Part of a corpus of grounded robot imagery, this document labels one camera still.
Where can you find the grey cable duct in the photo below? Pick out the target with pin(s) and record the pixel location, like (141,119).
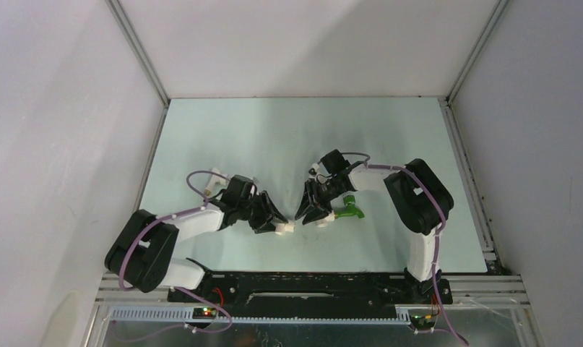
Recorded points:
(196,315)

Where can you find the white plastic faucet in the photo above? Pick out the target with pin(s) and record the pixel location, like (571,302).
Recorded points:
(217,180)

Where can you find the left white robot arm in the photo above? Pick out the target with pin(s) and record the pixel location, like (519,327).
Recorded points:
(142,254)

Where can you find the green plastic faucet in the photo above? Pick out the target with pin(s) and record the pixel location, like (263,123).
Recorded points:
(350,209)

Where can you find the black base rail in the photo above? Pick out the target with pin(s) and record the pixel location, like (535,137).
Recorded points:
(319,295)

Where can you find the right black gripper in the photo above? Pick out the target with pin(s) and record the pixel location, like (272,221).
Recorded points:
(320,211)

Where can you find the white elbow fitting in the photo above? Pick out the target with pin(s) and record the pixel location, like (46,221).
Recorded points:
(284,228)
(325,221)

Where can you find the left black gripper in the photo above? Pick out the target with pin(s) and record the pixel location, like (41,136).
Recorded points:
(266,209)

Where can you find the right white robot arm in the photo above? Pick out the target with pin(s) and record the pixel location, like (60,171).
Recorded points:
(422,202)

